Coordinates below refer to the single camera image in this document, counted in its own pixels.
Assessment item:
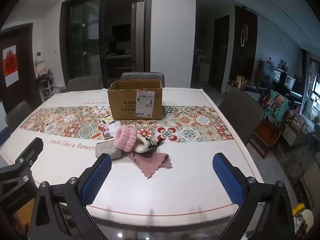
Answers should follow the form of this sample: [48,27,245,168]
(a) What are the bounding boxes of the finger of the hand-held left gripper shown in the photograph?
[0,137,44,212]

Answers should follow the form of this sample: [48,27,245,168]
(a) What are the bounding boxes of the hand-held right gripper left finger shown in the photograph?
[30,153,112,240]

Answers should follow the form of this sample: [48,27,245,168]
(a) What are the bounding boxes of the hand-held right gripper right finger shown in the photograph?
[212,152,296,240]

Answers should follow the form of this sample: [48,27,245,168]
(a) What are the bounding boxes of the grey patterned pouch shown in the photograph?
[94,141,123,160]

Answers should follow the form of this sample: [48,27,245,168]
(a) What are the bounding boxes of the pink fluffy headband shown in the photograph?
[114,126,141,153]

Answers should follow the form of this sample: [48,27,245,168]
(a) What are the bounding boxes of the white pink tissue packet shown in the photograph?
[101,121,121,140]

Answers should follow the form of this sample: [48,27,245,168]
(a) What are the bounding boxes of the pink cloth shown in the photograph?
[126,151,174,180]

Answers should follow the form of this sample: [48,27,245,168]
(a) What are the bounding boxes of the black white striped sock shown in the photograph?
[145,136,163,152]

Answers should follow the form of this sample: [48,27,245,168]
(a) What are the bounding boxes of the brown cardboard box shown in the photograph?
[107,79,163,120]

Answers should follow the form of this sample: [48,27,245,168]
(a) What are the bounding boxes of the grey dining chair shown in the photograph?
[5,100,34,132]
[67,75,100,92]
[218,87,266,146]
[120,72,165,87]

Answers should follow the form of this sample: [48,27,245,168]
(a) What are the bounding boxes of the white shoe rack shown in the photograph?
[37,67,55,98]

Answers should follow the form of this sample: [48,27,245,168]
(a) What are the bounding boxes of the yellow plastic toy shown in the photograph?
[293,203,306,216]

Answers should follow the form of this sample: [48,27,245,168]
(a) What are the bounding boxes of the dark brown door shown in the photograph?
[0,23,35,114]

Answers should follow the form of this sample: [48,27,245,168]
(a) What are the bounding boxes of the pile of colourful clothes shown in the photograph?
[264,92,290,126]

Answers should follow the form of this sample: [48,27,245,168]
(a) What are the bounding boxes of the red white door poster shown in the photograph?
[3,45,20,87]

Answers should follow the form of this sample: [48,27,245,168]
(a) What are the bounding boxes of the white sideboard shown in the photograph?
[226,82,261,101]

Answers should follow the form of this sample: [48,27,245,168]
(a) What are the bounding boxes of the stacked white boxes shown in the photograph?
[194,47,211,81]

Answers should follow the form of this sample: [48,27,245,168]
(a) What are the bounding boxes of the computer monitor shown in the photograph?
[284,74,297,88]

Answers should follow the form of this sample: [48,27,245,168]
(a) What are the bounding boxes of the sliding glass door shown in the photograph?
[61,0,153,87]

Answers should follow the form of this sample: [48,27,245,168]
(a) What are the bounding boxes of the dark hallway door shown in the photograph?
[209,14,230,93]

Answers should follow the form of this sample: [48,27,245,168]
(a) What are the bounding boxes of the silver refrigerator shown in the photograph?
[131,1,146,73]

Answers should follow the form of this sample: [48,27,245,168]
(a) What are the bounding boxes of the looped pendant lamp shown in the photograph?
[241,24,249,46]

